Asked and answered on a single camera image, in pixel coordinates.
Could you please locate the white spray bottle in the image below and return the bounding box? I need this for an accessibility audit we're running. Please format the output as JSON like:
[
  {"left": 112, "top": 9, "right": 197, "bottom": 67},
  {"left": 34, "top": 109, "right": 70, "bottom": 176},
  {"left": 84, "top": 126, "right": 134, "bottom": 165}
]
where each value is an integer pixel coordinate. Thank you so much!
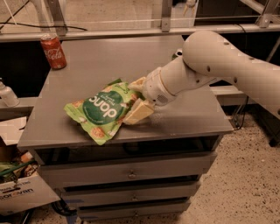
[{"left": 0, "top": 80, "right": 19, "bottom": 107}]

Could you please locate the white cardboard box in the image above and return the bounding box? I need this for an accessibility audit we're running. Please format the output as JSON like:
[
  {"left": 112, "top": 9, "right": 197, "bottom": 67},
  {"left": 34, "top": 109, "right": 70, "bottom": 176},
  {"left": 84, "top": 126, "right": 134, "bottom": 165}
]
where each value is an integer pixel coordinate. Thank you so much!
[{"left": 0, "top": 141, "right": 60, "bottom": 215}]

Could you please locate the metal frame rail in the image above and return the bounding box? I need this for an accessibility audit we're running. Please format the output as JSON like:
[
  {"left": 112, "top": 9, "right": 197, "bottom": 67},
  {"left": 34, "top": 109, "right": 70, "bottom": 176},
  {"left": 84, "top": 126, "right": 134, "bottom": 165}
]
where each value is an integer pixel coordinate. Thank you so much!
[{"left": 0, "top": 0, "right": 280, "bottom": 42}]

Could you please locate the black cable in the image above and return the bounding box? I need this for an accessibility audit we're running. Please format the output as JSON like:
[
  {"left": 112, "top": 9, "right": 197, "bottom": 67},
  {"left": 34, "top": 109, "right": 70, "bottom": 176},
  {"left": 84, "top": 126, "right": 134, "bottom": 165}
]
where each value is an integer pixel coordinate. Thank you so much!
[{"left": 0, "top": 0, "right": 88, "bottom": 32}]

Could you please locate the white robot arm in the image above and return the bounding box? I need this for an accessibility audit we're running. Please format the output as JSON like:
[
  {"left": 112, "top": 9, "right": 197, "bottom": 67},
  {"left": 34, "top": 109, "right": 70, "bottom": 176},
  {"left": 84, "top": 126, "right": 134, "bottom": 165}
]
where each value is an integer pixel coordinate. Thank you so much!
[{"left": 124, "top": 31, "right": 280, "bottom": 125}]

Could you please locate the grey drawer cabinet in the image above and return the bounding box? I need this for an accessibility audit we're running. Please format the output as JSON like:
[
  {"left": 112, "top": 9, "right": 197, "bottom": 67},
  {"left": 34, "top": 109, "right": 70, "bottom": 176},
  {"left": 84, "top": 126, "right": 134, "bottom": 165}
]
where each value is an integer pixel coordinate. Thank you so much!
[{"left": 17, "top": 37, "right": 233, "bottom": 221}]

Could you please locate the red coke can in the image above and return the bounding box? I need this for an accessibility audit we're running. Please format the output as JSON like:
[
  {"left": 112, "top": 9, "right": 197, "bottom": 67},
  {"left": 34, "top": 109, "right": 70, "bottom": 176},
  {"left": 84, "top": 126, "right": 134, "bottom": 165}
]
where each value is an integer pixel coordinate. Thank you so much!
[{"left": 40, "top": 33, "right": 67, "bottom": 69}]

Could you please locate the green rice chip bag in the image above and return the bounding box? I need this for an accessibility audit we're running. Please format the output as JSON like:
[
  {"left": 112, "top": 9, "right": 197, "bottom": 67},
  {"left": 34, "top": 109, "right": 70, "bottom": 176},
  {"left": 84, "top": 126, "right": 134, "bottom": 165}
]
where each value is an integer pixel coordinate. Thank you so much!
[{"left": 64, "top": 79, "right": 142, "bottom": 145}]

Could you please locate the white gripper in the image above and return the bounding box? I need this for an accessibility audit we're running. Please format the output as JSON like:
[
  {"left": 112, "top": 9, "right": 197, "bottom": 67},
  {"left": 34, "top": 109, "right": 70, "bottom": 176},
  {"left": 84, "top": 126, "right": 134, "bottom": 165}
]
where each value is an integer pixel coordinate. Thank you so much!
[{"left": 123, "top": 67, "right": 176, "bottom": 125}]

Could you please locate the green soda can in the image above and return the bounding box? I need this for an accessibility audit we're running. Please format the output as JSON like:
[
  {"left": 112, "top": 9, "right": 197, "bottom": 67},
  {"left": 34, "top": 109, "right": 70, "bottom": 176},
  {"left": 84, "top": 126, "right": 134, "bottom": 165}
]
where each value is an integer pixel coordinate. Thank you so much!
[{"left": 171, "top": 48, "right": 182, "bottom": 60}]

